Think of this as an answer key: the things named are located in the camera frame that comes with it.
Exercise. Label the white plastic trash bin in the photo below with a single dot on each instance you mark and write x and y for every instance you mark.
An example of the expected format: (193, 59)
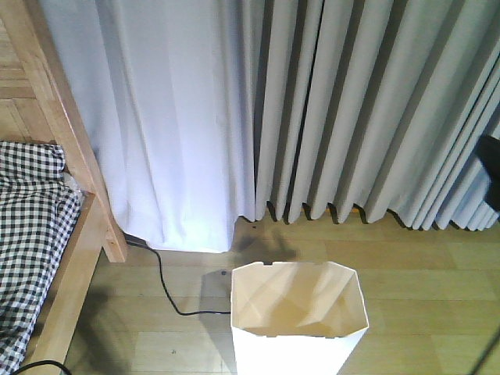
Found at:
(295, 317)

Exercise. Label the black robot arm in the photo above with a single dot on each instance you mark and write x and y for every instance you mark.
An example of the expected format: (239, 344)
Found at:
(488, 154)

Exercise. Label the white curtain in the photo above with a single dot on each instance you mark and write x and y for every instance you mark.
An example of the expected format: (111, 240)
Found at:
(201, 112)

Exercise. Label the black white checkered bedding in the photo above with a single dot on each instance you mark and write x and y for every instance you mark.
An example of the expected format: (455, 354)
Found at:
(38, 213)

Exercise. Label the wooden bed frame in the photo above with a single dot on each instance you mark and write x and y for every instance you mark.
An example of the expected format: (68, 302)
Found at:
(37, 107)

